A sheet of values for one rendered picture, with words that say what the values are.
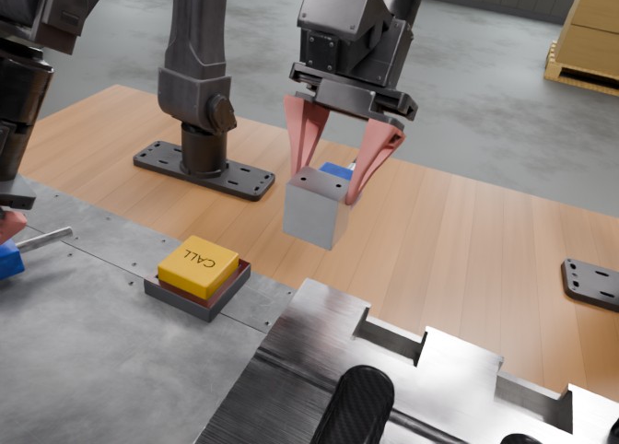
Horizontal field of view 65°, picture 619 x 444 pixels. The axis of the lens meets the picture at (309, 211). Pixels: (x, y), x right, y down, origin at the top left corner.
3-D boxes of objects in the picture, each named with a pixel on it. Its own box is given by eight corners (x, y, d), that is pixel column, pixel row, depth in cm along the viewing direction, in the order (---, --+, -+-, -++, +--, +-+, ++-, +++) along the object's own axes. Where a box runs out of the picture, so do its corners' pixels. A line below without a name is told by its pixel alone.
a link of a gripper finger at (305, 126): (332, 204, 39) (371, 90, 38) (257, 176, 42) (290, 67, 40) (355, 203, 46) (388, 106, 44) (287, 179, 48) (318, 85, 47)
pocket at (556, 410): (484, 384, 40) (500, 355, 38) (553, 413, 38) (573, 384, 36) (476, 430, 36) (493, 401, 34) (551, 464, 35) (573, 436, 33)
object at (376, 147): (362, 215, 39) (402, 99, 37) (284, 186, 41) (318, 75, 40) (380, 212, 45) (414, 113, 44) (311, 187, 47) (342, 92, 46)
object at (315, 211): (340, 170, 54) (346, 126, 51) (381, 185, 53) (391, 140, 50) (281, 231, 45) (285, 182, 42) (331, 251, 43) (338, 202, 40)
